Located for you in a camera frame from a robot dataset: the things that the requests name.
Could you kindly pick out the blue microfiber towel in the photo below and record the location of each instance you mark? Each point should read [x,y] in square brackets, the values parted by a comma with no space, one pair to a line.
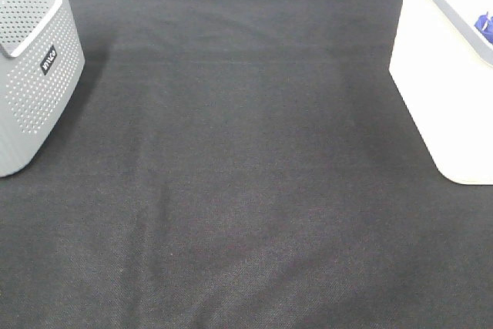
[484,25]

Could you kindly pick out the black table cloth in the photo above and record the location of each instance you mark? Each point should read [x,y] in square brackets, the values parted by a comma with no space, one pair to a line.
[240,164]

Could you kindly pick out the white plastic basket grey rim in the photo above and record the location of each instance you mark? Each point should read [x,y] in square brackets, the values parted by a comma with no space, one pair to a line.
[442,67]

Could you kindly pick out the grey perforated plastic basket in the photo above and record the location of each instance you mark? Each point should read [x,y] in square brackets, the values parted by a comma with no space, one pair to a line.
[41,63]

